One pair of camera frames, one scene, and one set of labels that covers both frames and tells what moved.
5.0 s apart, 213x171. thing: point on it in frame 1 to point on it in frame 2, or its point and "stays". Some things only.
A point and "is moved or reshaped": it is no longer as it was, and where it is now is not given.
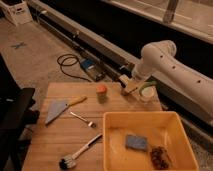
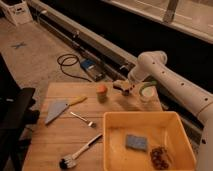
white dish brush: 69,161 stays
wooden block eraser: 124,80 is moved or reshaped
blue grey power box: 96,72 stays
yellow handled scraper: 56,107 stays
